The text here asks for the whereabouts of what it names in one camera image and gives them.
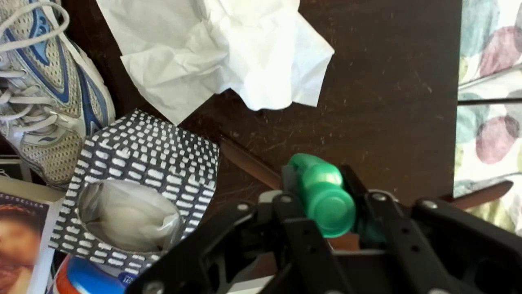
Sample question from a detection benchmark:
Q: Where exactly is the book with picture cover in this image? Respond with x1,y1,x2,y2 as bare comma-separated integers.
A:
0,176,62,294

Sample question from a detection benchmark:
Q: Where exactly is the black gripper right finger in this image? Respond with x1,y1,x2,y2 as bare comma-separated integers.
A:
340,165,522,294

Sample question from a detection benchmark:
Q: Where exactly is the crumpled white tissue paper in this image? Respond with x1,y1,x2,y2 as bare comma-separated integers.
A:
97,0,335,124

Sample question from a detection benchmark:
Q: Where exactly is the bed with floral bedspread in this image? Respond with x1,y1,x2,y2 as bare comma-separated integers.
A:
454,0,522,235

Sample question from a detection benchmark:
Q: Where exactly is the black white patterned tissue box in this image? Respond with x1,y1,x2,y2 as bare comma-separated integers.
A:
51,111,221,274

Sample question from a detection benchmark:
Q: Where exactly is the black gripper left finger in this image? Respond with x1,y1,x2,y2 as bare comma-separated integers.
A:
126,193,349,294

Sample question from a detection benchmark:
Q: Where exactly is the green plastic box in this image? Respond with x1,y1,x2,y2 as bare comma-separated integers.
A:
289,154,358,239

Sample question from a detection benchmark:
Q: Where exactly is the blue red container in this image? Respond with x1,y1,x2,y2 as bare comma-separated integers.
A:
51,255,136,294

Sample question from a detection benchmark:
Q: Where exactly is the brown wooden stick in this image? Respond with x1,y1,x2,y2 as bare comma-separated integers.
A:
221,136,281,190

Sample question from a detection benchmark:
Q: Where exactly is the white blue sneaker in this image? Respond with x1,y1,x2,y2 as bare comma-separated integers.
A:
0,0,116,186

